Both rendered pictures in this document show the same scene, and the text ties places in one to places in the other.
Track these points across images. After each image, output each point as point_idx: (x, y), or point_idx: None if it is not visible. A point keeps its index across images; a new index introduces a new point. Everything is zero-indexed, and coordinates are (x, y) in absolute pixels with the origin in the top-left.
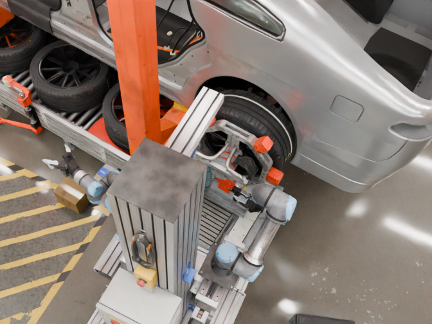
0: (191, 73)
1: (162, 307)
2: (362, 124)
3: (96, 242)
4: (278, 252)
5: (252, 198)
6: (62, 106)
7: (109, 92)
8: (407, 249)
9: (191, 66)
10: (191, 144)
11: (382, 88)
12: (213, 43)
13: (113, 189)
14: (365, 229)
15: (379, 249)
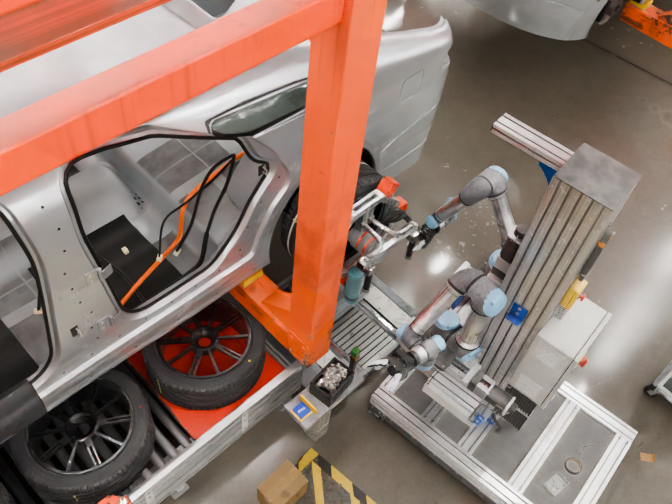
0: (260, 223)
1: (581, 306)
2: (423, 85)
3: (355, 475)
4: (410, 277)
5: (425, 231)
6: (143, 461)
7: (163, 375)
8: (430, 167)
9: (260, 215)
10: (563, 147)
11: (425, 41)
12: (289, 159)
13: (611, 206)
14: (401, 191)
15: (425, 189)
